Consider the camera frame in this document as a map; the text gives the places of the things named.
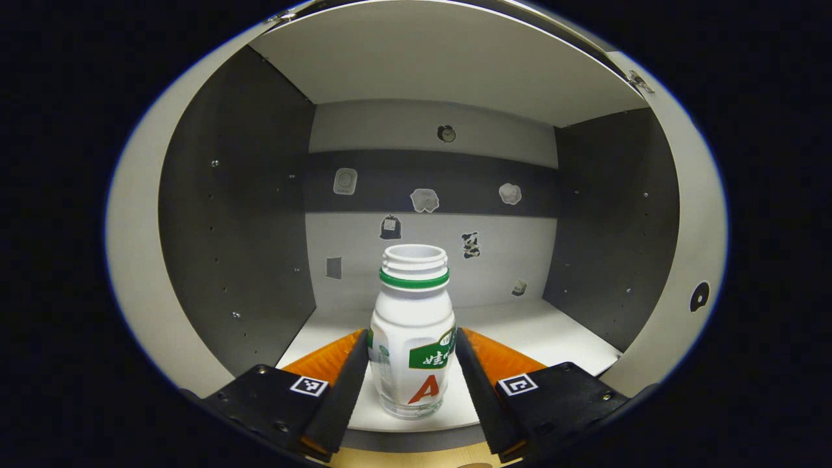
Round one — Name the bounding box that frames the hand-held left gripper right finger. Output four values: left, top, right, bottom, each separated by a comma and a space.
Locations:
455, 327, 641, 463

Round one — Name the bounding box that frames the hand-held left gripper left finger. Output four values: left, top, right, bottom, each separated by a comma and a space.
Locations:
179, 328, 371, 463

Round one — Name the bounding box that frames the white drink bottle green label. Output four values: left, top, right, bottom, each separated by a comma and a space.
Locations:
369, 244, 457, 420

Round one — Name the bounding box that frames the white and grey cabinet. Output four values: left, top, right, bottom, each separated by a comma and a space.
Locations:
158, 0, 681, 454

